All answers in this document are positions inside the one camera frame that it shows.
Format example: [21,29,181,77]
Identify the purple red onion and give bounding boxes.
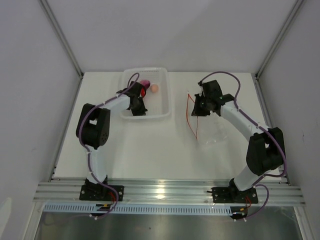
[139,79,151,89]

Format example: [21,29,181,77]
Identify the red bell pepper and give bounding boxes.
[140,87,147,98]

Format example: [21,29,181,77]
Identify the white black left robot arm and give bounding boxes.
[76,82,149,202]

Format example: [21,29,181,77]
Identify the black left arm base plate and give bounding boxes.
[79,184,117,202]

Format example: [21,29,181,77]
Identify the right aluminium frame post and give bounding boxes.
[254,0,307,77]

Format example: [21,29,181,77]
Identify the white perforated plastic basket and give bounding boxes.
[118,67,172,120]

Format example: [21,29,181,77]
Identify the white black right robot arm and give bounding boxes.
[191,80,287,202]

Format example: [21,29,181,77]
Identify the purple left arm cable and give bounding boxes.
[77,72,141,221]

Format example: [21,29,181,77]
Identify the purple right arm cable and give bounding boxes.
[198,71,287,222]

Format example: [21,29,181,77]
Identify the left aluminium frame post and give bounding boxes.
[38,0,85,77]

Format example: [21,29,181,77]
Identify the clear zip bag red zipper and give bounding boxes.
[185,92,227,148]

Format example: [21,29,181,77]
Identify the aluminium front rail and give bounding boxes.
[33,178,306,207]

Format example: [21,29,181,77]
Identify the white slotted cable duct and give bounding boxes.
[43,202,232,216]

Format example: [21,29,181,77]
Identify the beige egg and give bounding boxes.
[150,84,159,93]

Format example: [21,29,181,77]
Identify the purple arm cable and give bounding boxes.
[77,72,141,221]
[198,71,287,222]

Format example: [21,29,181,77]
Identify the aluminium frame post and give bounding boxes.
[38,0,85,77]
[254,0,307,77]

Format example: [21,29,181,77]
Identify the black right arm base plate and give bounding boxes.
[207,187,259,204]

